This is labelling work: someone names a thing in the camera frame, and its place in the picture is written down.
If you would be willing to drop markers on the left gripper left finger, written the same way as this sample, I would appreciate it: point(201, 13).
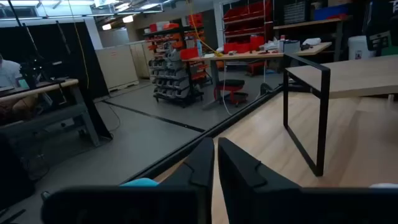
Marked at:
point(199, 168)

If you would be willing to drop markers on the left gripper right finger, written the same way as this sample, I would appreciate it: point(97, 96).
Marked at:
point(245, 186)

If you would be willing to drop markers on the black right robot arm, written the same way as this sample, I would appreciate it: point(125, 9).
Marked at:
point(381, 18)

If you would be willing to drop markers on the wooden shelf black metal legs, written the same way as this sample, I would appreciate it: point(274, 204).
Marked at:
point(357, 74)

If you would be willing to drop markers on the blue cloth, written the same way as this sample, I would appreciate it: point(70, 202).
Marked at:
point(140, 182)

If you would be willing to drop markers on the red rolling stool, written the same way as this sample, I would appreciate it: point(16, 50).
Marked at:
point(230, 83)

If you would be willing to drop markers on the storage rack grey orange bins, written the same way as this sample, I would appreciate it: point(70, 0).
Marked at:
point(169, 77)

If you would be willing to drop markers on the blue spray bottle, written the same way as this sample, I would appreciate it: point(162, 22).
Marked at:
point(199, 49)

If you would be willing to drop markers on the long wooden workbench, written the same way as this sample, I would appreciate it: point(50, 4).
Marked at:
point(248, 56)

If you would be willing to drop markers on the beige cabinet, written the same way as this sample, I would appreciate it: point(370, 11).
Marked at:
point(116, 67)

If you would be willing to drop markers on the wooden storage rack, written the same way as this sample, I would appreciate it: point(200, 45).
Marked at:
point(311, 23)

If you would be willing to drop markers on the white bucket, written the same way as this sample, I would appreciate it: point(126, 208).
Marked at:
point(357, 46)

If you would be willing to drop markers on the grey workbench wooden top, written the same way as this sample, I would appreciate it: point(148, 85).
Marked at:
point(37, 88)

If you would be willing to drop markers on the black partition screen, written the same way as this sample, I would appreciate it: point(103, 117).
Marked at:
point(49, 46)

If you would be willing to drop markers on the blue plastic bin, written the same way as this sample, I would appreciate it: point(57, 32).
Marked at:
point(329, 12)

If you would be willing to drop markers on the person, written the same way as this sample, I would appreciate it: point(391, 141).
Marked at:
point(9, 73)

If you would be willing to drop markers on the red bin wall rack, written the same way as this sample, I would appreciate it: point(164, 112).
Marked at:
point(245, 18)

